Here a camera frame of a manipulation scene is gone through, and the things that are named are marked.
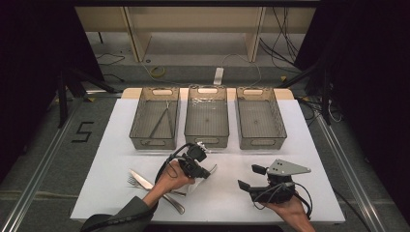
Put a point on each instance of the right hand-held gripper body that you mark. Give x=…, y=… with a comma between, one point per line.
x=274, y=191

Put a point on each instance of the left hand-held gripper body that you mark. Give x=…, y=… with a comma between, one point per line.
x=191, y=161

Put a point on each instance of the clear grey plastic basket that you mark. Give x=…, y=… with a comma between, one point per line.
x=207, y=119
x=259, y=121
x=156, y=121

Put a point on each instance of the metal table knife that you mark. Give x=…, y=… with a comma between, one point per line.
x=143, y=180

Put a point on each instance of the person's right hand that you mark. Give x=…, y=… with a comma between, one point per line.
x=288, y=209

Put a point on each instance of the person's left hand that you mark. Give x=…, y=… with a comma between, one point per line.
x=172, y=182

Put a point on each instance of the white power strip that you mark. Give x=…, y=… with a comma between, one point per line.
x=218, y=76

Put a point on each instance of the black metal stand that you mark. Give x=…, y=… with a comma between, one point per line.
x=325, y=96
x=63, y=96

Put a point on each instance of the beige wooden shelf unit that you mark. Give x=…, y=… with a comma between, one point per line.
x=193, y=19

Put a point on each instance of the black curtain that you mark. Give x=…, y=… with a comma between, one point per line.
x=370, y=80
x=29, y=64

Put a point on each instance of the aluminium floor rail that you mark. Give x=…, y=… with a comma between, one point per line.
x=349, y=170
x=35, y=180

